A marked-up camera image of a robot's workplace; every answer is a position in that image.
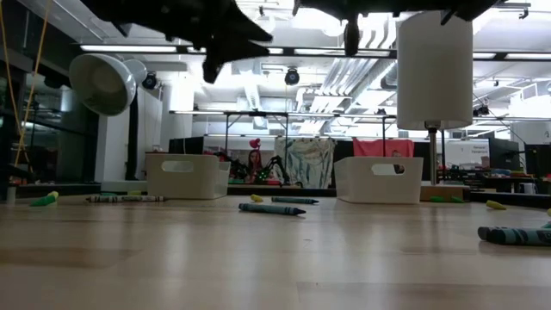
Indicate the black overhead light beam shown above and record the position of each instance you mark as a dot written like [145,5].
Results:
[288,51]

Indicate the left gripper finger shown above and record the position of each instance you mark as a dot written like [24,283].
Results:
[245,49]
[249,32]

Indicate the red hanging cloth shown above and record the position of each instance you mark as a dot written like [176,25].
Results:
[383,147]

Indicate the small white cylinder post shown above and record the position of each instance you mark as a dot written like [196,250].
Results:
[11,194]

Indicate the black background robot arm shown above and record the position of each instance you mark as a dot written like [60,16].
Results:
[275,165]

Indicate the cylinder shade wooden table lamp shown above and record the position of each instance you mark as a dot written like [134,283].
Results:
[435,64]

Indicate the white cup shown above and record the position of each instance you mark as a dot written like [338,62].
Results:
[527,188]

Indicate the person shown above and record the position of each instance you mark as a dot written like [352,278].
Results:
[255,165]

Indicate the white gooseneck desk lamp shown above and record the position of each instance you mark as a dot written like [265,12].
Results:
[103,86]

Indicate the black ceiling camera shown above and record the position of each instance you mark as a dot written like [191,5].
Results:
[292,77]

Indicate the red heart balloon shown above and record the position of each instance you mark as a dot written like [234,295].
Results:
[255,143]

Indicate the black aluminium table frame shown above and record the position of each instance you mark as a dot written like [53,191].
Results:
[301,191]

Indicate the black computer monitor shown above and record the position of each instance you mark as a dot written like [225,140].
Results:
[538,160]
[503,155]

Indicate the grey crayon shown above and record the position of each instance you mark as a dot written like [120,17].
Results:
[129,199]

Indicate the white wall sign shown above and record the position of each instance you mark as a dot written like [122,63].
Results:
[467,155]

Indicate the green crayon stub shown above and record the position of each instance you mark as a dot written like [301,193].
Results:
[107,194]
[436,199]
[43,200]
[456,199]

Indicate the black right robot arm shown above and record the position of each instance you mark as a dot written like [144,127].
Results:
[465,6]

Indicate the pale painted hanging cloth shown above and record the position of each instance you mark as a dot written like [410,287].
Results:
[307,163]

